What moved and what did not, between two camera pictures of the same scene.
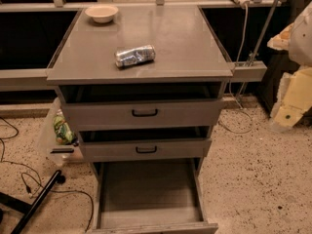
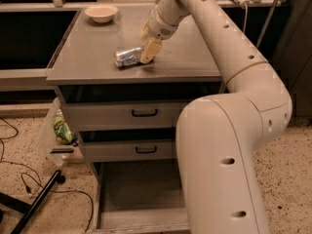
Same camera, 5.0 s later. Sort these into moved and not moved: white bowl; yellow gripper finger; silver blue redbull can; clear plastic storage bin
Moved: yellow gripper finger
Not moved: clear plastic storage bin; silver blue redbull can; white bowl
